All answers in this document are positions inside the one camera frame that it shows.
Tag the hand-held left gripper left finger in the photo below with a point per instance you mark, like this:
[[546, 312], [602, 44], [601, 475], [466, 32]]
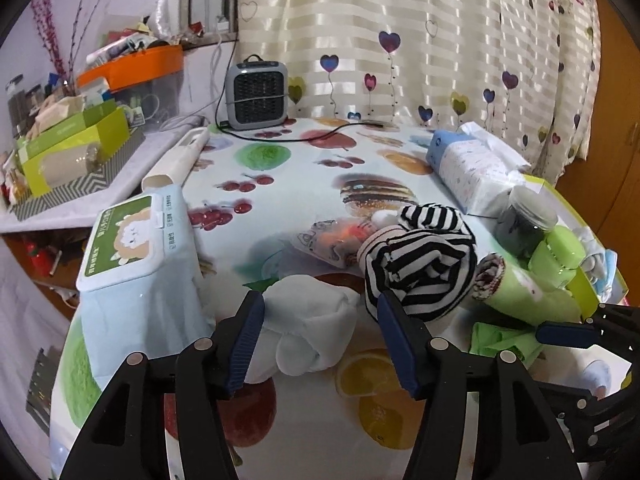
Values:
[[245, 345]]

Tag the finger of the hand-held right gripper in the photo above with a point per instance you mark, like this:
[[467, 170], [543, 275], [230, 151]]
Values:
[[565, 335], [585, 405]]

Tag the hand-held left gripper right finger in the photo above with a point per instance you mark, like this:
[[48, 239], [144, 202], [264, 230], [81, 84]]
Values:
[[395, 345]]

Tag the light green cloth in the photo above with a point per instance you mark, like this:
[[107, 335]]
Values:
[[500, 340]]

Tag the white soft cloth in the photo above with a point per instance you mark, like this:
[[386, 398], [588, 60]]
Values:
[[310, 330]]

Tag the black white striped cloth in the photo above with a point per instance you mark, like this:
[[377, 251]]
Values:
[[425, 260]]

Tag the small white sock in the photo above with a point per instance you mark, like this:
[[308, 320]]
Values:
[[597, 375]]

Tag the white knitted rolled cloth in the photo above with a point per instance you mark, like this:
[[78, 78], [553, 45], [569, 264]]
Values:
[[525, 295]]

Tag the blue white cloth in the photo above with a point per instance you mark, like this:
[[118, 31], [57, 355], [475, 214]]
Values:
[[605, 270]]

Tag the clear jar dark contents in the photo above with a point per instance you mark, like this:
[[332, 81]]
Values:
[[522, 225]]

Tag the clear bag with orange toy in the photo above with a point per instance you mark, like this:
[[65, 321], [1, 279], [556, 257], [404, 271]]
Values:
[[335, 237]]

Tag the small white block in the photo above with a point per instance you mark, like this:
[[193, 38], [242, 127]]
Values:
[[385, 218]]

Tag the wet wipes pack green label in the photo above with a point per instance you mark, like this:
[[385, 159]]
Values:
[[135, 260]]

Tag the fruit print tablecloth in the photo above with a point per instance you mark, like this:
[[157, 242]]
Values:
[[300, 180]]

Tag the blue white tissue pack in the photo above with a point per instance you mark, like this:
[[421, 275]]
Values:
[[470, 170]]

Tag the wooden wardrobe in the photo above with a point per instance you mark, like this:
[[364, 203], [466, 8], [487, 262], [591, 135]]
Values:
[[615, 135]]

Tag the grey chevron pattern box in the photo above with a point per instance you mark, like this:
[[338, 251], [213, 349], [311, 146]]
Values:
[[75, 187]]

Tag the open green box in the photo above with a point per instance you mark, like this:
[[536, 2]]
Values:
[[112, 135]]

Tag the grey desktop heater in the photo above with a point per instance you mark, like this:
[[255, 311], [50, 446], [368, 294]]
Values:
[[257, 92]]

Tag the clear plastic container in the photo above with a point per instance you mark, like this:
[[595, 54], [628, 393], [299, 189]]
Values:
[[160, 92]]

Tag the green box lid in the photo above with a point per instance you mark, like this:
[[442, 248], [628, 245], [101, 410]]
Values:
[[70, 130]]

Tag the orange tray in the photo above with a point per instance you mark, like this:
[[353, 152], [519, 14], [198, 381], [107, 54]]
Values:
[[140, 65]]

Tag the pile of small packets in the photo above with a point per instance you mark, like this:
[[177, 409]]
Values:
[[125, 45]]

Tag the striped curtain with hearts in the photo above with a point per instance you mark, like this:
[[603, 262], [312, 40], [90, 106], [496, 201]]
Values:
[[400, 10]]

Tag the purple decorative branches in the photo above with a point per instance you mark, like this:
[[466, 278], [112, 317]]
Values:
[[50, 35]]

